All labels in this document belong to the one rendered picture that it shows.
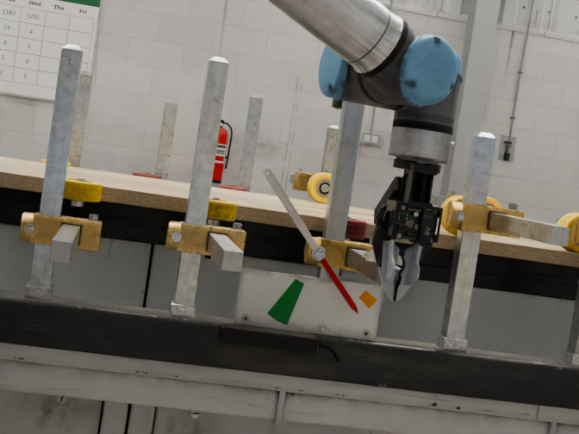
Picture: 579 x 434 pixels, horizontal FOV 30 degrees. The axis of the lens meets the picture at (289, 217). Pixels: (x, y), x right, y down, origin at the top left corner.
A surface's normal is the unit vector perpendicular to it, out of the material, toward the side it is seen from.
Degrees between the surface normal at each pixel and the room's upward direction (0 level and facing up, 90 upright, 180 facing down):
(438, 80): 92
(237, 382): 90
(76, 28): 90
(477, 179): 90
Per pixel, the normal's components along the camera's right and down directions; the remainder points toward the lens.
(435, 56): 0.51, 0.15
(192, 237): 0.15, 0.07
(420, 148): -0.09, 0.02
